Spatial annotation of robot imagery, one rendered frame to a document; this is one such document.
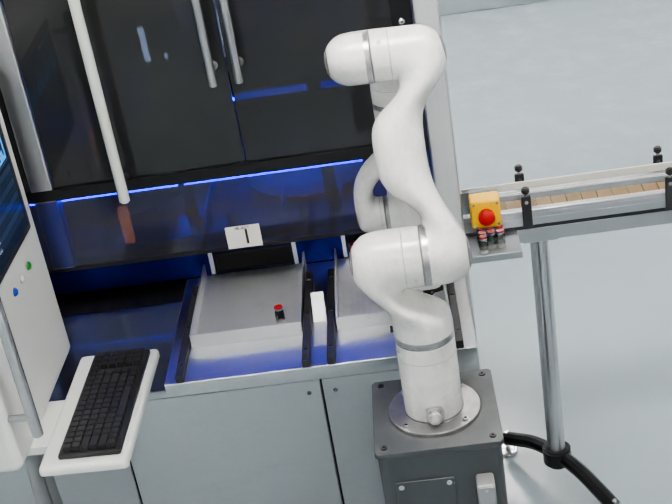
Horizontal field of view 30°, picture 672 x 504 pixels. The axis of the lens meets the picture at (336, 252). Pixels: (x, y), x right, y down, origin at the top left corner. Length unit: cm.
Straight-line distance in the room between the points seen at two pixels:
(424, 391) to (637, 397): 165
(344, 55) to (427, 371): 64
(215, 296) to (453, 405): 81
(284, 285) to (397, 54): 92
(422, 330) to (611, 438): 157
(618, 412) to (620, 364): 26
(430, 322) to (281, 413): 99
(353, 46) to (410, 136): 20
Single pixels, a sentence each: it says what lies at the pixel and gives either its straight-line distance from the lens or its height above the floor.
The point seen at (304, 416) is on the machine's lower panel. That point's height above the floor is 47.
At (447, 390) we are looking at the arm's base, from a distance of 253.
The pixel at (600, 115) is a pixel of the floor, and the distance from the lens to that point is 606.
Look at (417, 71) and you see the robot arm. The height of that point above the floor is 156.
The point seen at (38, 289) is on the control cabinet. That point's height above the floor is 103.
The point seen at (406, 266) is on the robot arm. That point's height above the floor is 124.
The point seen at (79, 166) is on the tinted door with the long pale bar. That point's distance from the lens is 305.
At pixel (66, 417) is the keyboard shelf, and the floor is 80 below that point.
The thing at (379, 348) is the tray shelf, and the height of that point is 88.
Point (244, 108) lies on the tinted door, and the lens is 294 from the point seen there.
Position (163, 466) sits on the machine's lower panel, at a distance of 348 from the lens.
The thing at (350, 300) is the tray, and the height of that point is 88.
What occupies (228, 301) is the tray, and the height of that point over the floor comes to 88.
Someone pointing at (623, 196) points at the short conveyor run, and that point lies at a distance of 322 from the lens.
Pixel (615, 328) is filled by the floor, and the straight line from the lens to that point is 442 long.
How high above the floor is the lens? 239
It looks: 28 degrees down
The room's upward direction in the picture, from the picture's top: 10 degrees counter-clockwise
